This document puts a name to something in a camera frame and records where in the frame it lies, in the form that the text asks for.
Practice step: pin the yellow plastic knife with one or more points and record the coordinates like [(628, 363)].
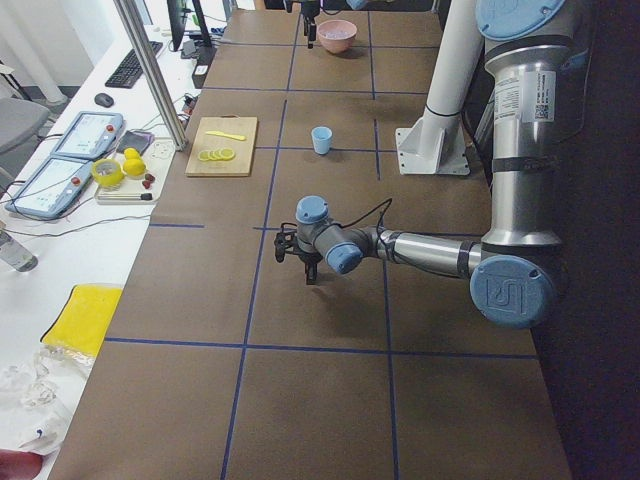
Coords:
[(221, 134)]

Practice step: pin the teach pendant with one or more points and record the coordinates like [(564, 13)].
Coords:
[(52, 188), (90, 135)]

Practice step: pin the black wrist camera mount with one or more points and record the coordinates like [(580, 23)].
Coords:
[(285, 243)]

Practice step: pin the white tray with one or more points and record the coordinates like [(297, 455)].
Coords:
[(132, 178)]

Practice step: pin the yellow cloth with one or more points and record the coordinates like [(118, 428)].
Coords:
[(82, 324)]

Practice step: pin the bamboo cutting board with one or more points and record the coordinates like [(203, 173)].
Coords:
[(241, 164)]

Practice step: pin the black computer mouse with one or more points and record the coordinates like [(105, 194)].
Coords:
[(103, 100)]

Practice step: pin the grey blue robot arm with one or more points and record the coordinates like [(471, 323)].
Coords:
[(538, 53)]

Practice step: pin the grey office chair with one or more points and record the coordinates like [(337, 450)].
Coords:
[(20, 120)]

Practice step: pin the pink bowl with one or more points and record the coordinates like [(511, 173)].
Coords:
[(336, 46)]

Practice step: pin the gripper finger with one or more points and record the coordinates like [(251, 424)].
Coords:
[(310, 31)]

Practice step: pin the aluminium frame post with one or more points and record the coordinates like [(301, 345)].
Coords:
[(134, 27)]

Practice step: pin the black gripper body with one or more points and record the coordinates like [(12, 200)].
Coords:
[(306, 256)]

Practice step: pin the black monitor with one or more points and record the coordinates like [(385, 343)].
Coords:
[(179, 12)]

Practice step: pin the pile of ice cubes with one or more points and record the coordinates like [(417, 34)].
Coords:
[(337, 34)]

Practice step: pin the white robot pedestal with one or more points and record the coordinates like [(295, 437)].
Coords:
[(435, 144)]

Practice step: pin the lower teach pendant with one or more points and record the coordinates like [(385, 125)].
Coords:
[(52, 188)]

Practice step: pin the upper teach pendant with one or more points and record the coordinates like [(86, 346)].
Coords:
[(90, 135)]

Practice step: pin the black keyboard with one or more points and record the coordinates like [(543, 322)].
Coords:
[(127, 73)]

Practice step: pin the whole yellow lemon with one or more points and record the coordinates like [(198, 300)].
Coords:
[(134, 167)]

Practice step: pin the yellow tape roll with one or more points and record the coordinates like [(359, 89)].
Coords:
[(107, 173)]

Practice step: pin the clear plastic bag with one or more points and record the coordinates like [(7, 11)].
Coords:
[(39, 399)]

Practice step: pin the lemon slice two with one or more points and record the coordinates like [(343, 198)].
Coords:
[(223, 154)]

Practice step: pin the light blue plastic cup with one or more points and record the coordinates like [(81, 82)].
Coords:
[(321, 139)]

